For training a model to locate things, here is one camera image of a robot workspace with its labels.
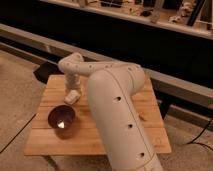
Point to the wooden table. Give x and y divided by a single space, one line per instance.
82 137

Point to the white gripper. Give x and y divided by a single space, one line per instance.
72 82

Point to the long wooden shelf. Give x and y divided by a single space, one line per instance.
130 12

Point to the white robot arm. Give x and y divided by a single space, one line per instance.
110 87

